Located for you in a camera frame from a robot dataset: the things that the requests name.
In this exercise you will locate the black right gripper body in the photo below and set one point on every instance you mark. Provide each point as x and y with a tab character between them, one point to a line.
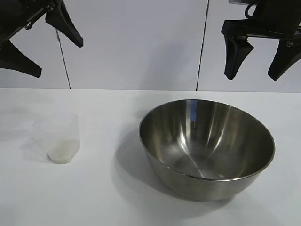
275	23

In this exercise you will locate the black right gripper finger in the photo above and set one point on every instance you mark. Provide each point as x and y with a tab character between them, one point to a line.
287	58
235	56

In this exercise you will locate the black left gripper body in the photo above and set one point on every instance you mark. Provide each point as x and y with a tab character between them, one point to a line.
21	14

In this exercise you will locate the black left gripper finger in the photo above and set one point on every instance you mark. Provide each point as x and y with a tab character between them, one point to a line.
63	23
16	61

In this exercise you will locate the clear plastic measuring cup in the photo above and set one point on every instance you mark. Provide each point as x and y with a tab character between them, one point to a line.
68	127

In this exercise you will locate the white uncooked rice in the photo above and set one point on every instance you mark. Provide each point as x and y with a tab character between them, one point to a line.
63	151

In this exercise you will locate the stainless steel mixing bowl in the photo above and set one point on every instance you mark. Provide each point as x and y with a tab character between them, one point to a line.
211	183

